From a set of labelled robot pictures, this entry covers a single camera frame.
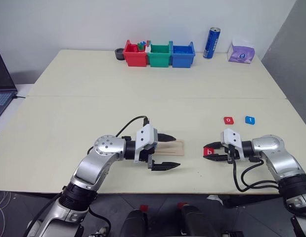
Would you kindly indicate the red letter block o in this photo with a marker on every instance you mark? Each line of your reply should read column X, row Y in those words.
column 228, row 120

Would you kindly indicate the black round holder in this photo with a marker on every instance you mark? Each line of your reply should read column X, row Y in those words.
column 118, row 54

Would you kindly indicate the red letter block b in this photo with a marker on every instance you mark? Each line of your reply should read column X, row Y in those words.
column 208, row 152

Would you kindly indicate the white paper scrap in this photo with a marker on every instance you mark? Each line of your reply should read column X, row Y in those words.
column 214, row 198

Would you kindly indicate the wooden letter tray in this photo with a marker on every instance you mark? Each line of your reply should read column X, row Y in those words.
column 175, row 148

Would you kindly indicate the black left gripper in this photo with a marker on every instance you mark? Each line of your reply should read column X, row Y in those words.
column 150, row 165

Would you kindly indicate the small red cap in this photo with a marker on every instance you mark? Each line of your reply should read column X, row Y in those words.
column 182, row 205
column 144, row 208

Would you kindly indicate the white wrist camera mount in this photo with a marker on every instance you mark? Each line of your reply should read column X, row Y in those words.
column 145, row 137
column 231, row 138

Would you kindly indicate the dark laptop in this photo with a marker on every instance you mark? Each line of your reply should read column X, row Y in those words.
column 2, row 81

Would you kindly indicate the white parts between bins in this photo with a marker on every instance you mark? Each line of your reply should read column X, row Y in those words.
column 148, row 47

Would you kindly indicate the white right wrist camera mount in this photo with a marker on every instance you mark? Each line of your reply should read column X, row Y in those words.
column 231, row 138

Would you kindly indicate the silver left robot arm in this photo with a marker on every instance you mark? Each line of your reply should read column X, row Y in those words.
column 93, row 168

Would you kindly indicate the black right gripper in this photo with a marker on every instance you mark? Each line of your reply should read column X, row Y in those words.
column 230, row 154

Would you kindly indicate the green plastic bin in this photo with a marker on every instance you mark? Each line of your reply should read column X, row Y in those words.
column 159, row 59

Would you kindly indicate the blue drink can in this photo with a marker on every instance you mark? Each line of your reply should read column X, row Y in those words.
column 210, row 44

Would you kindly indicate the blue letter block t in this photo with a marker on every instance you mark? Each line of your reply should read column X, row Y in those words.
column 250, row 120

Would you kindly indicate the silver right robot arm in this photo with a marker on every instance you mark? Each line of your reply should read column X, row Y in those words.
column 276, row 153

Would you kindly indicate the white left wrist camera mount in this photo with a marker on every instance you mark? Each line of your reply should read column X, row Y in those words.
column 145, row 137

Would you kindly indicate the blue plastic bin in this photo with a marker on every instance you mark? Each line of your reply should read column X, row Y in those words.
column 182, row 59

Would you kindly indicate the green toy brick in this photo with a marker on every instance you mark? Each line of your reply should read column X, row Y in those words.
column 141, row 47

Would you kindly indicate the red plastic bin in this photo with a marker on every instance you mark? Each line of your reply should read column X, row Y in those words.
column 135, row 58

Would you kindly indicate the purple tissue box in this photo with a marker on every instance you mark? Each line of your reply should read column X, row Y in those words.
column 241, row 53

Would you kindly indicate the dark rounded shape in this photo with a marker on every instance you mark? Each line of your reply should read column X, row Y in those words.
column 193, row 221
column 133, row 223

